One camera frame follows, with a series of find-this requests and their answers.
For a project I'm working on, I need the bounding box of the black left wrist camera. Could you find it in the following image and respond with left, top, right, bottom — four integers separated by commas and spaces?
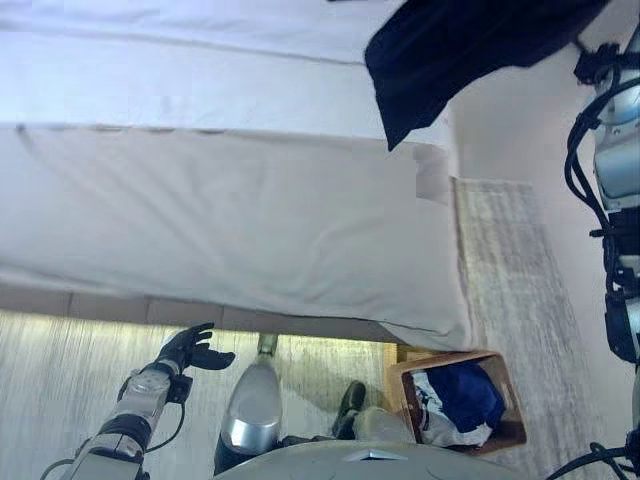
168, 376, 195, 405

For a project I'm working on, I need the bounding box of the tan padded bed base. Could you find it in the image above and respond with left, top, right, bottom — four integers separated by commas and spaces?
0, 279, 404, 347

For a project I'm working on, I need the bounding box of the white garment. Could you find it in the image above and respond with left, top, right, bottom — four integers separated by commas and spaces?
411, 372, 495, 450

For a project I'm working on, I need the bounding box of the blue garment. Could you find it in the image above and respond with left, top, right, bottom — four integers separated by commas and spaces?
427, 361, 507, 435

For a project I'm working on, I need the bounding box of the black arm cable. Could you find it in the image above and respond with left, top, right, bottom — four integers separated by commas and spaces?
143, 399, 185, 455
563, 42, 640, 314

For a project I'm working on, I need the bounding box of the black garment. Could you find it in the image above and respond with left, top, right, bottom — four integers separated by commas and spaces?
363, 0, 612, 152

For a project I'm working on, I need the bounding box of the white duvet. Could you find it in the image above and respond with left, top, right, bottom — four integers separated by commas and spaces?
0, 0, 457, 147

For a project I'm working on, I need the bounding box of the brown wicker basket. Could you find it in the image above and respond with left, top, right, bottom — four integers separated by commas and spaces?
387, 349, 530, 457

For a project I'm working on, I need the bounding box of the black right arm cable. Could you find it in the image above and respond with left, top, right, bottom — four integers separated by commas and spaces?
563, 42, 640, 314

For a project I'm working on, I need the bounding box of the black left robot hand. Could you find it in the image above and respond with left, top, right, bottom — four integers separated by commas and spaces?
155, 322, 236, 376

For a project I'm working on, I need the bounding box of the grey robot torso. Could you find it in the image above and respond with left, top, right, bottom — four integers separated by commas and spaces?
209, 435, 509, 480

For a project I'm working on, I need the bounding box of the beige bed cover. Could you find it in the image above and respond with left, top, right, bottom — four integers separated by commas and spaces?
0, 124, 475, 355

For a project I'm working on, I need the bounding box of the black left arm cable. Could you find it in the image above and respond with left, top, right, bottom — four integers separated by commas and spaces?
143, 399, 185, 455

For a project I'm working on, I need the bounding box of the silver left robot leg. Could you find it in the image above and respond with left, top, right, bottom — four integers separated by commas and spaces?
213, 333, 282, 459

